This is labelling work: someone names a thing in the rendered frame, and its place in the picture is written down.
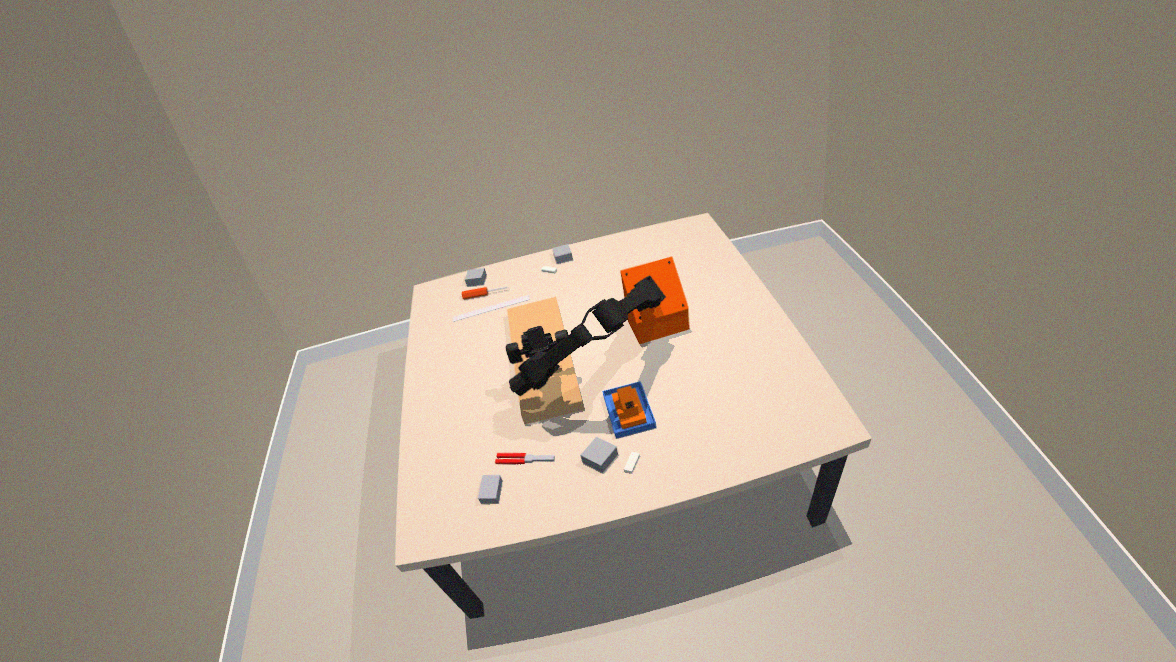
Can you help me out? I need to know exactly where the orange-handled awl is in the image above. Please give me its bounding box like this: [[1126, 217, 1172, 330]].
[[462, 287, 505, 300]]

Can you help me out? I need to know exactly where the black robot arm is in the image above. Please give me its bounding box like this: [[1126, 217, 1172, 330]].
[[509, 275, 666, 396]]

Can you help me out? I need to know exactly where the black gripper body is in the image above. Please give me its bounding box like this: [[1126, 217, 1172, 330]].
[[505, 330, 568, 365]]

